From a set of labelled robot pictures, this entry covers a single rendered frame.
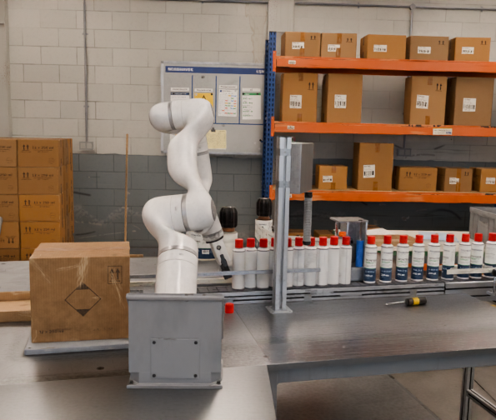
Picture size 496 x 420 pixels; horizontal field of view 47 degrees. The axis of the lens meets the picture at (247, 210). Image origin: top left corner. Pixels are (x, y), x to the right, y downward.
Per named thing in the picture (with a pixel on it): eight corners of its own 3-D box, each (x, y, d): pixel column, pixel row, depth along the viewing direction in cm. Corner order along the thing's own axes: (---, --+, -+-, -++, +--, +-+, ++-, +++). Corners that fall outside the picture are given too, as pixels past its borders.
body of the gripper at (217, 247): (224, 235, 225) (233, 261, 227) (220, 231, 234) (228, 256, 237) (207, 242, 223) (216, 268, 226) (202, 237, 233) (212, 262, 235)
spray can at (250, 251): (250, 285, 239) (252, 237, 237) (258, 287, 235) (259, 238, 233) (240, 287, 236) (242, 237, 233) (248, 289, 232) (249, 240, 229)
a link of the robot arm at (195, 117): (170, 239, 186) (219, 234, 185) (160, 223, 176) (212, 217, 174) (173, 114, 210) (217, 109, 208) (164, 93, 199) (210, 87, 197)
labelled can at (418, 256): (418, 278, 256) (422, 233, 253) (424, 282, 251) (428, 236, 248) (408, 279, 254) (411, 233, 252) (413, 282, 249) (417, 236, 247)
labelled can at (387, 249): (388, 280, 252) (390, 234, 249) (393, 283, 247) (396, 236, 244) (377, 281, 251) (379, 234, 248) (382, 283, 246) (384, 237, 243)
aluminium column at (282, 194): (283, 307, 227) (288, 136, 217) (286, 311, 222) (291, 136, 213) (271, 307, 226) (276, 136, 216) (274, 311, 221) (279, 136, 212)
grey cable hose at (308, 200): (309, 243, 230) (311, 191, 227) (312, 245, 226) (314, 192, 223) (301, 243, 229) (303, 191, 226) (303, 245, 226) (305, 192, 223)
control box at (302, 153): (312, 190, 231) (313, 142, 228) (299, 194, 215) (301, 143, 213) (288, 188, 235) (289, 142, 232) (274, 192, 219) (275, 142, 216)
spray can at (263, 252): (270, 287, 237) (272, 237, 234) (265, 290, 233) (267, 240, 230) (259, 285, 239) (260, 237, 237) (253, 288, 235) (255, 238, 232)
